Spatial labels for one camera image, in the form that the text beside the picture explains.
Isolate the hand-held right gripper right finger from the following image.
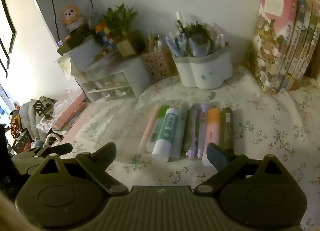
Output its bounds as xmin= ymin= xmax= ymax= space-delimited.
xmin=194 ymin=143 xmax=290 ymax=195

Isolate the bunch of pencils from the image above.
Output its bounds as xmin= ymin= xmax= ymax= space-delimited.
xmin=146 ymin=27 xmax=166 ymax=53

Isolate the pink wrapped flat box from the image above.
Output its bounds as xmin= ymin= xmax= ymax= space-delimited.
xmin=51 ymin=89 xmax=87 ymax=130

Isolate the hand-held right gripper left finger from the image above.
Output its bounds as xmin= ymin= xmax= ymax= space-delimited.
xmin=37 ymin=143 xmax=129 ymax=195

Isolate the dark green highlighter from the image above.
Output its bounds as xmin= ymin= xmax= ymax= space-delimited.
xmin=218 ymin=107 xmax=235 ymax=155

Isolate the fat purple pen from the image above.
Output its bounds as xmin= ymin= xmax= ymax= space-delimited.
xmin=197 ymin=102 xmax=210 ymax=159

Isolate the dark translucent pen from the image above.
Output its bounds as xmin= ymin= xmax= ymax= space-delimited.
xmin=181 ymin=104 xmax=199 ymax=158

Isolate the white rope basket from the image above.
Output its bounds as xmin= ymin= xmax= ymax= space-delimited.
xmin=44 ymin=132 xmax=63 ymax=147

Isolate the white storage box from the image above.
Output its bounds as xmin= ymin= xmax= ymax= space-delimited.
xmin=69 ymin=39 xmax=100 ymax=72

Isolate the small grey figurine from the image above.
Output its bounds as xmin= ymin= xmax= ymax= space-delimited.
xmin=89 ymin=11 xmax=100 ymax=30

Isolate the floral tablecloth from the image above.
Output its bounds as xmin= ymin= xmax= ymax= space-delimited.
xmin=60 ymin=65 xmax=320 ymax=196

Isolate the yellow paper note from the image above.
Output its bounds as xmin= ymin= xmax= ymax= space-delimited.
xmin=56 ymin=55 xmax=75 ymax=74

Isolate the white cloud-shaped pen holder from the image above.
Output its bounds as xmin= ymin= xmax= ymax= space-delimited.
xmin=172 ymin=42 xmax=233 ymax=90

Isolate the orange pink highlighter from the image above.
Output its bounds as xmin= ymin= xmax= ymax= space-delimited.
xmin=202 ymin=108 xmax=220 ymax=166

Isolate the lion plush toy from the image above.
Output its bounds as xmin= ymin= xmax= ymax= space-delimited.
xmin=61 ymin=5 xmax=84 ymax=32

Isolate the colourful puzzle cube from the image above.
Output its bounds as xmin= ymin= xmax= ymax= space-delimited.
xmin=95 ymin=21 xmax=115 ymax=50

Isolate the pink pen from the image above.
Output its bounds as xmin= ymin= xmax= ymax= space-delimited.
xmin=138 ymin=105 xmax=160 ymax=151

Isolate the white drawer organizer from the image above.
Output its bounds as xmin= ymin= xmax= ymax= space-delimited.
xmin=75 ymin=55 xmax=152 ymax=103

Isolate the bunch of blue white pens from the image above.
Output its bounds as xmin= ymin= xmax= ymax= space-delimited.
xmin=165 ymin=11 xmax=229 ymax=58

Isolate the light teal tube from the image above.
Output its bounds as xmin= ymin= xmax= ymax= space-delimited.
xmin=170 ymin=107 xmax=188 ymax=163

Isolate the pale green highlighter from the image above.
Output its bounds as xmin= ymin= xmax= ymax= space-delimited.
xmin=146 ymin=105 xmax=172 ymax=153

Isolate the bamboo plant in pot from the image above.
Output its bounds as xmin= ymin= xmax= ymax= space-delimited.
xmin=101 ymin=4 xmax=144 ymax=58

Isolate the white teal glue stick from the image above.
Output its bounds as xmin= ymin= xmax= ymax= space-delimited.
xmin=152 ymin=107 xmax=179 ymax=161

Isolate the thin purple pen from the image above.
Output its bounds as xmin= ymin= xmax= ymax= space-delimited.
xmin=187 ymin=111 xmax=202 ymax=161

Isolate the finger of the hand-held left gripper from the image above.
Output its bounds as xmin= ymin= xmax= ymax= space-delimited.
xmin=14 ymin=143 xmax=73 ymax=171

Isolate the dark picture frame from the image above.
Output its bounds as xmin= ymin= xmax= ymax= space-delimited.
xmin=0 ymin=0 xmax=17 ymax=54
xmin=0 ymin=39 xmax=11 ymax=79

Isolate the pink perforated pen holder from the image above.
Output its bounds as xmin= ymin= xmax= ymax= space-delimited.
xmin=141 ymin=46 xmax=178 ymax=84

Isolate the floral bag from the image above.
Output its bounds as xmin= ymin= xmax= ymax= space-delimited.
xmin=10 ymin=116 xmax=33 ymax=154

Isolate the row of books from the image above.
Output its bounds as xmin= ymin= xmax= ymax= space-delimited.
xmin=247 ymin=0 xmax=299 ymax=94

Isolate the dark flat box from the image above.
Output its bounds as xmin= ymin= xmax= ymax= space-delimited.
xmin=57 ymin=30 xmax=94 ymax=55

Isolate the illustrated comic book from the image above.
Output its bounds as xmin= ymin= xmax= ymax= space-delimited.
xmin=287 ymin=0 xmax=316 ymax=92
xmin=282 ymin=0 xmax=308 ymax=92
xmin=292 ymin=9 xmax=320 ymax=92

